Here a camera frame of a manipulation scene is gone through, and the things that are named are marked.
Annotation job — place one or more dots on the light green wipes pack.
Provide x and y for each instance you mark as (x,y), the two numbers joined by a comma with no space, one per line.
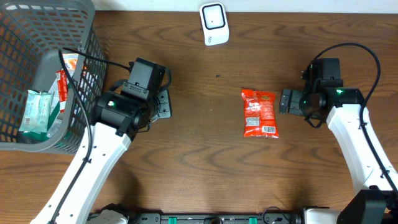
(37,112)

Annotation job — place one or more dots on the orange and white snack packet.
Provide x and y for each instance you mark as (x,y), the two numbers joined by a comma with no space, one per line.
(70,61)

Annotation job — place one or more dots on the grey plastic mesh basket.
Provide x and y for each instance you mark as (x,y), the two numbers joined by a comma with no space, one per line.
(32,32)

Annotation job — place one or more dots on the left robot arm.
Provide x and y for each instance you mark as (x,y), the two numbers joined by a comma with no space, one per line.
(119,114)

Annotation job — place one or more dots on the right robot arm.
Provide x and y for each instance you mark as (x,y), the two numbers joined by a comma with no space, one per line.
(374,177)

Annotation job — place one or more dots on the white barcode scanner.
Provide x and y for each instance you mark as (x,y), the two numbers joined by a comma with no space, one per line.
(214,23)

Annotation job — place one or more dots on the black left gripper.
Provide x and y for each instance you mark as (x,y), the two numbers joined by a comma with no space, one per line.
(165,106)

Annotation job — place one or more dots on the red and white snack packet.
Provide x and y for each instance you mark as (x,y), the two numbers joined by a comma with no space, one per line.
(62,89)

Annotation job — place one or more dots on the red snack bag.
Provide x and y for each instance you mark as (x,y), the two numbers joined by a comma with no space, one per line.
(259,114)

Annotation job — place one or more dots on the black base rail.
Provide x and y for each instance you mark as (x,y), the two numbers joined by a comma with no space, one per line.
(155,218)

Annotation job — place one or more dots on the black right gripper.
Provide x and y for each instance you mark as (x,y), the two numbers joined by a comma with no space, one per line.
(294,106)

